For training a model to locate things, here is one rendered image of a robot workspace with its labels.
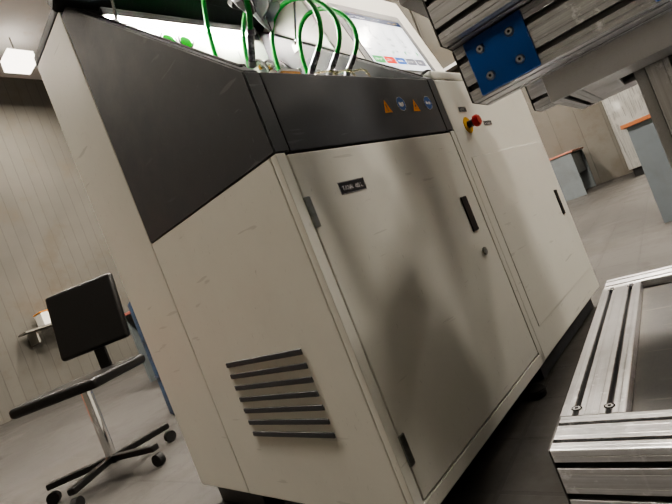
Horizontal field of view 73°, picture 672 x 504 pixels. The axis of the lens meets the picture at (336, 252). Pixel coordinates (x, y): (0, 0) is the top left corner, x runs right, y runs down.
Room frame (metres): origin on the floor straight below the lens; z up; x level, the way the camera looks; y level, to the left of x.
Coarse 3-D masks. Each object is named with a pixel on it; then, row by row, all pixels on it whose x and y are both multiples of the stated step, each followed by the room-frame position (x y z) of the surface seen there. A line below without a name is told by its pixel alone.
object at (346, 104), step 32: (288, 96) 0.87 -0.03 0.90; (320, 96) 0.94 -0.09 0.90; (352, 96) 1.01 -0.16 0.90; (384, 96) 1.10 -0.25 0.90; (416, 96) 1.21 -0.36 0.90; (288, 128) 0.85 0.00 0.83; (320, 128) 0.91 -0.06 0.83; (352, 128) 0.98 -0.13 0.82; (384, 128) 1.07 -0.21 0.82; (416, 128) 1.17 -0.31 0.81
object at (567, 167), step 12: (564, 156) 7.10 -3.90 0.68; (576, 156) 7.64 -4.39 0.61; (564, 168) 7.14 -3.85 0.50; (576, 168) 7.05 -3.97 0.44; (588, 168) 8.08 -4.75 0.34; (564, 180) 7.18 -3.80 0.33; (576, 180) 7.08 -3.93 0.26; (588, 180) 8.12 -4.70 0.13; (564, 192) 7.22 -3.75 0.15; (576, 192) 7.12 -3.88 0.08
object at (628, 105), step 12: (612, 96) 6.62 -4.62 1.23; (624, 96) 6.54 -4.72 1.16; (636, 96) 6.46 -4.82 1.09; (612, 108) 6.65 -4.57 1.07; (624, 108) 6.57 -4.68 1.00; (636, 108) 6.49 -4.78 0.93; (612, 120) 6.68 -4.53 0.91; (624, 120) 6.60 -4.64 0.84; (624, 132) 6.63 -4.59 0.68; (624, 144) 6.67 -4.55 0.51; (624, 156) 6.70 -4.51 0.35; (636, 156) 6.62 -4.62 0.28; (636, 168) 6.69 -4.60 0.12
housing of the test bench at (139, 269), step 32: (64, 32) 1.22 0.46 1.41; (64, 64) 1.27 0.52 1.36; (64, 96) 1.33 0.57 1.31; (64, 128) 1.39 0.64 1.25; (96, 128) 1.24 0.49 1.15; (96, 160) 1.30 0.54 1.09; (96, 192) 1.35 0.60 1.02; (128, 192) 1.22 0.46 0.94; (128, 224) 1.27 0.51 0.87; (128, 256) 1.32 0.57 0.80; (128, 288) 1.38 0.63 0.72; (160, 288) 1.24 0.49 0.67; (160, 320) 1.29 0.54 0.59; (160, 352) 1.35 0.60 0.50; (192, 352) 1.21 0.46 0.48; (192, 384) 1.26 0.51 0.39; (192, 416) 1.32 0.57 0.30; (192, 448) 1.38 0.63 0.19; (224, 448) 1.24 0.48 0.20; (224, 480) 1.29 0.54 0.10
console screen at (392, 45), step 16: (352, 16) 1.70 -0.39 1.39; (368, 16) 1.79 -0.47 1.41; (384, 16) 1.89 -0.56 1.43; (352, 32) 1.63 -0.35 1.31; (368, 32) 1.71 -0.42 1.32; (384, 32) 1.80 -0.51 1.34; (400, 32) 1.90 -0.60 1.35; (368, 48) 1.64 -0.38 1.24; (384, 48) 1.73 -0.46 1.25; (400, 48) 1.82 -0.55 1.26; (416, 48) 1.92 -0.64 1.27; (400, 64) 1.74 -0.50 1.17; (416, 64) 1.83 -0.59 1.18
